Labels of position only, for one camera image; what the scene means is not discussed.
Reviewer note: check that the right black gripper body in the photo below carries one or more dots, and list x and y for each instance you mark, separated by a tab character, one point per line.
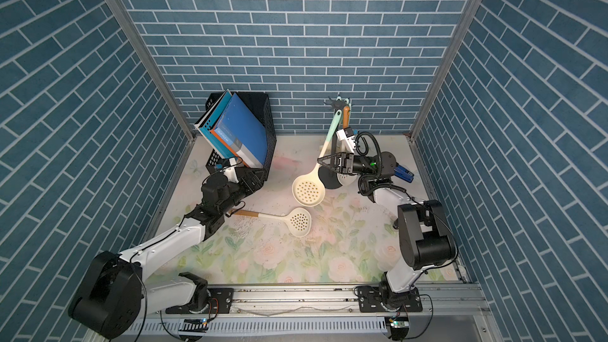
359	167

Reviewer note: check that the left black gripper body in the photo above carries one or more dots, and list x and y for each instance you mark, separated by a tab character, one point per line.
236	193

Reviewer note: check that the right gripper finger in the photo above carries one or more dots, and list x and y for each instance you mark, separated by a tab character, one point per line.
337	168
334	157

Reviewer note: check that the dark grey utensil rack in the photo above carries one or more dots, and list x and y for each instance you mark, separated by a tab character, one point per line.
330	179

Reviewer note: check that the diagonal mint handled skimmer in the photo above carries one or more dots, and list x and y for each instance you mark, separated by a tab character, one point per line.
308	189

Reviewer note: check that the wooden handled white spoon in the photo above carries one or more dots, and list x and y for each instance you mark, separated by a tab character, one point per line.
346	116

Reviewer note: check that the wooden handled cream skimmer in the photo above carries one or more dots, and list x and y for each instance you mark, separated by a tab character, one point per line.
298	221

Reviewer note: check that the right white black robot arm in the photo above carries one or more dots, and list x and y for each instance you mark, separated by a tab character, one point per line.
424	238

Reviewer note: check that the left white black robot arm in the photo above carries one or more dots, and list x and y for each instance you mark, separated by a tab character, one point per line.
113	293

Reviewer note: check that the blue black stapler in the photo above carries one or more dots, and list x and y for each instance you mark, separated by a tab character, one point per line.
403	173

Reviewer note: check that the orange book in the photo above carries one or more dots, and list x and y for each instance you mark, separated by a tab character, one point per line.
225	144

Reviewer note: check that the blue book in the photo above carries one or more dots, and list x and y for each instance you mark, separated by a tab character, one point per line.
244	133

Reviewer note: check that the teal notebook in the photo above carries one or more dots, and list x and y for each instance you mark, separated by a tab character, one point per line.
216	105

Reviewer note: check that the black perforated file basket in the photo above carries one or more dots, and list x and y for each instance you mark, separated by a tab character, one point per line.
259	105

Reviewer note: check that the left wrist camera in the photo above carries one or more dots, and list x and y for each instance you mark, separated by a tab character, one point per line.
226	168

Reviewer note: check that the aluminium front rail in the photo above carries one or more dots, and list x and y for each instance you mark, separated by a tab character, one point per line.
325	312

